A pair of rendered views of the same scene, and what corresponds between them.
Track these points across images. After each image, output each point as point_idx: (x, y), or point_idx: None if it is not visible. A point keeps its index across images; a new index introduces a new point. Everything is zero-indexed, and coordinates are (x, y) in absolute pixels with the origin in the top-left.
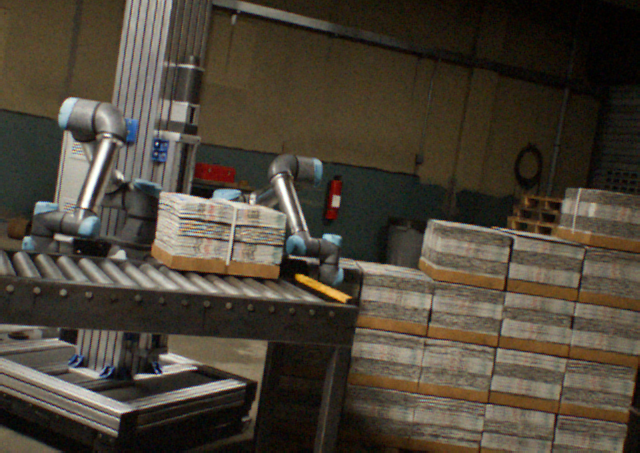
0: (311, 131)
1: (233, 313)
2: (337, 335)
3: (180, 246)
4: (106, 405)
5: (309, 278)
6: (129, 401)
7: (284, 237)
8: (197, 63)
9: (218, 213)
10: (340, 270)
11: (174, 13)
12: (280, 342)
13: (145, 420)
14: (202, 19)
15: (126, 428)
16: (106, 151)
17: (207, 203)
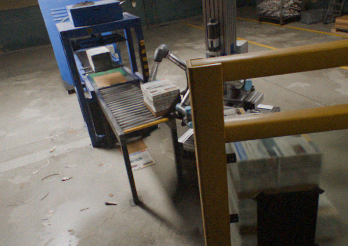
0: None
1: (110, 122)
2: (119, 141)
3: (144, 98)
4: (182, 138)
5: (159, 120)
6: (189, 140)
7: (153, 103)
8: (211, 22)
9: (144, 90)
10: (189, 123)
11: (204, 1)
12: (172, 140)
13: (186, 147)
14: None
15: (179, 146)
16: (153, 64)
17: (143, 87)
